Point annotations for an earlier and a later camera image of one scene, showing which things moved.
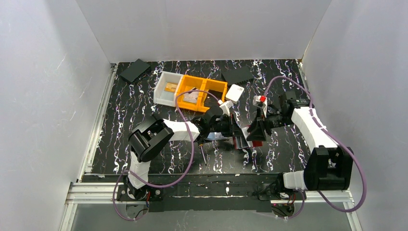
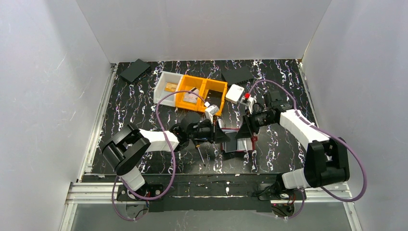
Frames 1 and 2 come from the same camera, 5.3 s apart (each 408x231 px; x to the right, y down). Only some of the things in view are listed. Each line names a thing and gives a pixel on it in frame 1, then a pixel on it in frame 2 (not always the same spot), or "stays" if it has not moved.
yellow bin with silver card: (194, 100) stays
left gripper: (232, 128) -> (215, 133)
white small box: (235, 93) stays
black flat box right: (237, 75) stays
